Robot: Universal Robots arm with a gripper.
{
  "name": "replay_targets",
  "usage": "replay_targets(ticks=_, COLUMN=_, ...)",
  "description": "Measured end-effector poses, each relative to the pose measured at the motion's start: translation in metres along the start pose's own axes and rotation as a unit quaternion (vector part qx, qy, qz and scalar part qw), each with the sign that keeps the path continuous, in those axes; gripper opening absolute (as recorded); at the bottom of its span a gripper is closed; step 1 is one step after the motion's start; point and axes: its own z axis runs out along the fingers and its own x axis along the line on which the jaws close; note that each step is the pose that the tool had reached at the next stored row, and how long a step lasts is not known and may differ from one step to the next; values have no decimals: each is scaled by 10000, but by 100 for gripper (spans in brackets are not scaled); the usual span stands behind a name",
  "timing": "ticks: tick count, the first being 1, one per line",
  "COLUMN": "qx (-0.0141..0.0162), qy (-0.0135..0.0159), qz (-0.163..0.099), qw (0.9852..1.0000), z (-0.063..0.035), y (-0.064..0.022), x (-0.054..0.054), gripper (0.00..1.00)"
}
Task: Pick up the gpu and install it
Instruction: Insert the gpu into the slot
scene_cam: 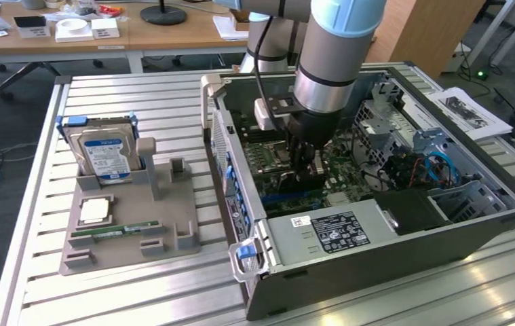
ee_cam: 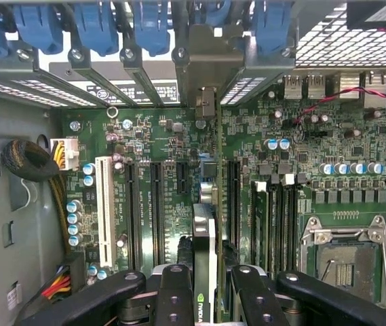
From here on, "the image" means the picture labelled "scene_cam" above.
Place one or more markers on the black graphics card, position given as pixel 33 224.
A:
pixel 302 188

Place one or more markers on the blue case latch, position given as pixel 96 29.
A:
pixel 245 253

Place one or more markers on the hard disk in blue caddy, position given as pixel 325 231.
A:
pixel 100 123

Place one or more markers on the white table frame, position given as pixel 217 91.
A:
pixel 477 54

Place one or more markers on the hard disk with blue label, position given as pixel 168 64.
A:
pixel 104 156

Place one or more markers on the plain white box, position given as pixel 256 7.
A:
pixel 105 29

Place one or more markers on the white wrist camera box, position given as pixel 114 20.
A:
pixel 268 117

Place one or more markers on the grey plastic parts rack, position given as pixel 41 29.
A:
pixel 136 203

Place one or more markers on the wooden cabinet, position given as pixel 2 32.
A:
pixel 420 34

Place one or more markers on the green motherboard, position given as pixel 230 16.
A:
pixel 348 185

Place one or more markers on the stack of printed papers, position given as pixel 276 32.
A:
pixel 471 112

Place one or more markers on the red small parts bag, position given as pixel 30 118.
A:
pixel 110 11

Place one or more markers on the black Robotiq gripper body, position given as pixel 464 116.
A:
pixel 314 127

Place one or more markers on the CPU socket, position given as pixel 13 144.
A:
pixel 278 153

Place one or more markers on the white box with red button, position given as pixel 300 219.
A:
pixel 459 61

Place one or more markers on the blue expansion slot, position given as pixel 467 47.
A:
pixel 272 198

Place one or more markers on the dark bag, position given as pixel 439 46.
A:
pixel 85 8

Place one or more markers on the green RAM stick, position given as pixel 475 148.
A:
pixel 113 229

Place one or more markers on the white tape roll on box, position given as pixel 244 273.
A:
pixel 74 30

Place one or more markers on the silver CPU chip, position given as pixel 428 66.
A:
pixel 94 210

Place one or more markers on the black round lamp base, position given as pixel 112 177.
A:
pixel 165 15

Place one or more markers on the perforated metal disk bay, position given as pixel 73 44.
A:
pixel 376 149

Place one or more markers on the black device with green light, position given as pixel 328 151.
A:
pixel 481 74

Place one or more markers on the silver chipset heatsink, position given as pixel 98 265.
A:
pixel 337 199

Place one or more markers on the slanted metal disk bay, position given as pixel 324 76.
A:
pixel 471 200

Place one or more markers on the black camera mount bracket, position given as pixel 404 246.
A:
pixel 285 105

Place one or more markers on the white papers on desk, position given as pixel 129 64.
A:
pixel 230 30

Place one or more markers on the grey power supply unit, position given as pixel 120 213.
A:
pixel 293 244

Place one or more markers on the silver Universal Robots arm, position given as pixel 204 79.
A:
pixel 330 68

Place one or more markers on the grey cup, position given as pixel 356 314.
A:
pixel 33 4

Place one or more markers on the open dark grey PC case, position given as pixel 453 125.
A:
pixel 376 271

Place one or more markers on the brown cardboard box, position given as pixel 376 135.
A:
pixel 240 17

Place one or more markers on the white box with black top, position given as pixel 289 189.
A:
pixel 33 27

